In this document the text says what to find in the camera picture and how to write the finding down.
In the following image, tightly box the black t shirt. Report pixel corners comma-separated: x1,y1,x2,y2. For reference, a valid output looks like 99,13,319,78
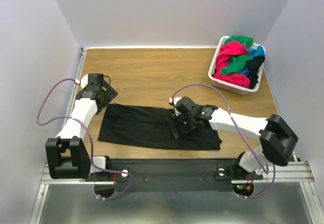
246,55,265,89
98,103,222,151

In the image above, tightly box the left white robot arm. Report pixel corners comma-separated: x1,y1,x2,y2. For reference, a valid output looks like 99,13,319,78
45,73,117,180

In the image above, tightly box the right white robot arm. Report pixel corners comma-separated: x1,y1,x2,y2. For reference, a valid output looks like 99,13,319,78
167,97,298,178

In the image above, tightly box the white plastic laundry basket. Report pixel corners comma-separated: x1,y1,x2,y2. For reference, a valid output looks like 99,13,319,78
208,36,264,95

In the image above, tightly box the green t shirt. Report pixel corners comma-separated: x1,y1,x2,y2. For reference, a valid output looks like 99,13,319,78
219,35,254,74

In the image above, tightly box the pink t shirt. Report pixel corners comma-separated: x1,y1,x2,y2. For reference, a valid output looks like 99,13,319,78
212,41,251,88

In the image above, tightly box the black t shirt in basket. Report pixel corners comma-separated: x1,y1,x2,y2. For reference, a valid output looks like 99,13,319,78
246,55,265,89

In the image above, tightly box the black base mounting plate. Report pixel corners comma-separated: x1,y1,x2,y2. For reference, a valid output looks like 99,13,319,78
86,159,263,197

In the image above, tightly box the blue t shirt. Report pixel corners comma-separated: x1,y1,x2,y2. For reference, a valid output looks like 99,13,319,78
241,46,265,76

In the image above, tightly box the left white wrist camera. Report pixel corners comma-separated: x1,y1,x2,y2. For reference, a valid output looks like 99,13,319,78
74,74,89,88

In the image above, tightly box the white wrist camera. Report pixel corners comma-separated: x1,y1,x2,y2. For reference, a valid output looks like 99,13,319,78
74,74,89,88
169,96,182,107

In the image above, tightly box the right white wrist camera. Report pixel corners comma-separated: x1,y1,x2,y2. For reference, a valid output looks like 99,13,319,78
169,96,182,107

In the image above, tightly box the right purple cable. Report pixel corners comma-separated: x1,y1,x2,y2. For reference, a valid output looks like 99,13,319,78
169,83,277,200

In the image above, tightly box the purple cable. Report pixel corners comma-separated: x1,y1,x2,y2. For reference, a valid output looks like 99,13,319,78
169,83,277,200
36,78,134,201

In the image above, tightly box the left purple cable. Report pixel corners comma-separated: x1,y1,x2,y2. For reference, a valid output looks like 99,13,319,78
36,78,134,201

